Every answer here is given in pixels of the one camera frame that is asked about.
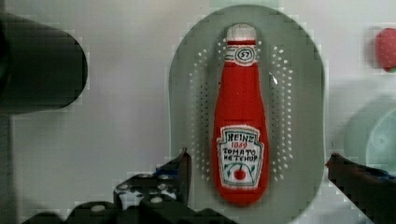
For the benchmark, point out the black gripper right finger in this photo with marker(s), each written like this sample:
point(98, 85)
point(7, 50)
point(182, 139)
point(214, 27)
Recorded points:
point(372, 190)

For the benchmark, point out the red plush strawberry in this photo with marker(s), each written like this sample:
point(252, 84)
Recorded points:
point(385, 49)

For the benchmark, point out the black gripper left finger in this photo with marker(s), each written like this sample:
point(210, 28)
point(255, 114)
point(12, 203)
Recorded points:
point(160, 197)

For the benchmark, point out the green oval strainer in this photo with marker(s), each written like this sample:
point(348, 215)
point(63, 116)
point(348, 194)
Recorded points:
point(292, 91)

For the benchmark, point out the black cylinder cup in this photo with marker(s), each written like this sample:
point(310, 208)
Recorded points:
point(42, 68)

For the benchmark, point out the teal green bowl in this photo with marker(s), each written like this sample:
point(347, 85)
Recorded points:
point(370, 135)

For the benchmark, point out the red plush ketchup bottle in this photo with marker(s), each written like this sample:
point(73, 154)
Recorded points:
point(240, 151)

